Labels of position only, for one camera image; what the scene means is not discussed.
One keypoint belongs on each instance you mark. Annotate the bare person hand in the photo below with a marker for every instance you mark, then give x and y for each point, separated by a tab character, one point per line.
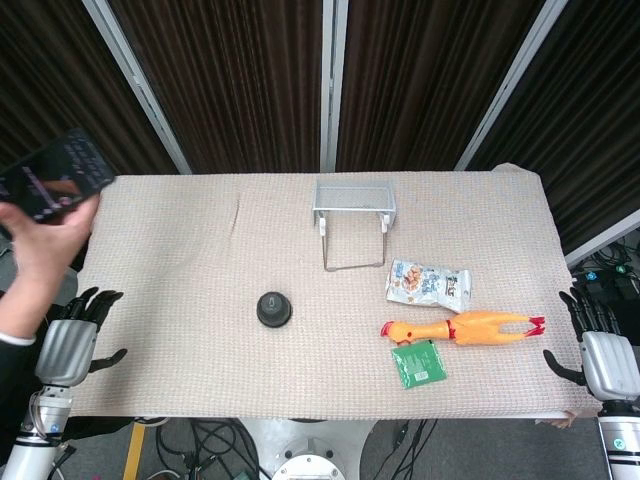
45	250

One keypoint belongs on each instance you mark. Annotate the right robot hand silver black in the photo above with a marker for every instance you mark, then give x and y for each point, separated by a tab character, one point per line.
607	365

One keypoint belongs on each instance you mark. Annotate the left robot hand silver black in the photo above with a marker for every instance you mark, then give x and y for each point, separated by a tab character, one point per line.
65	350

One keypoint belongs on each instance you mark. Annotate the black smartphone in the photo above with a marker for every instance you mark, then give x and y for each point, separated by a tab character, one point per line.
55	175

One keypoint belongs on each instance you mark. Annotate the black round lidded container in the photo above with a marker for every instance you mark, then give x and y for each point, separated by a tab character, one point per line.
272	304

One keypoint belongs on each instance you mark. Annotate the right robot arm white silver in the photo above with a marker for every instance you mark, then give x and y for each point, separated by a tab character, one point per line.
620	445

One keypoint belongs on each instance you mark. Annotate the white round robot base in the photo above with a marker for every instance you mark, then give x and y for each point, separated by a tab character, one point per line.
305	450

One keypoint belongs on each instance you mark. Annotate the person forearm black sleeve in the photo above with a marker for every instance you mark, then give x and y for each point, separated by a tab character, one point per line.
15	320

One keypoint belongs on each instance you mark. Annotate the black power strip green lights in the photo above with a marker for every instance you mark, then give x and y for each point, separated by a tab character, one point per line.
625	287

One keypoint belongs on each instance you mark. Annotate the yellow floor tape strip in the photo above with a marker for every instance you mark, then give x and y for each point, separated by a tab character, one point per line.
134	450

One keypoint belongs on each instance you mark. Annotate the beige waffle tablecloth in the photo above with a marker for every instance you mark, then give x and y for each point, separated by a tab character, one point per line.
200	350

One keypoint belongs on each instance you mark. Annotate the yellow rubber chicken toy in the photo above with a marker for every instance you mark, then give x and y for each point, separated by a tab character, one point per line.
475	327

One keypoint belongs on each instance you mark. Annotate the dark brown curtain panel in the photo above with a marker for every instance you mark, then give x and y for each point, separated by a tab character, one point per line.
225	85
50	75
590	125
425	85

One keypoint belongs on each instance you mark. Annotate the green foil sachet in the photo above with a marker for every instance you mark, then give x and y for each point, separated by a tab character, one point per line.
417	362

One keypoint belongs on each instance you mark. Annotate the white blue snack bag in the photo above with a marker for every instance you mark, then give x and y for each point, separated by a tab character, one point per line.
425	285

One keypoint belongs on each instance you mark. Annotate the grey aluminium frame post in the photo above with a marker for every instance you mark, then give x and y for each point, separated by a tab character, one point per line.
331	85
137	85
605	235
510	85

